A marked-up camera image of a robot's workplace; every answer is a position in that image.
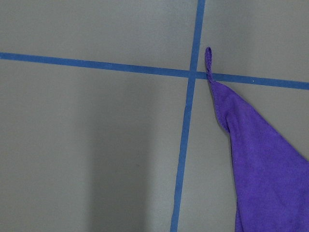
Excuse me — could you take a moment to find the purple microfiber towel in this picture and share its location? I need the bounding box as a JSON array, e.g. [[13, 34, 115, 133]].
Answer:
[[205, 48, 309, 232]]

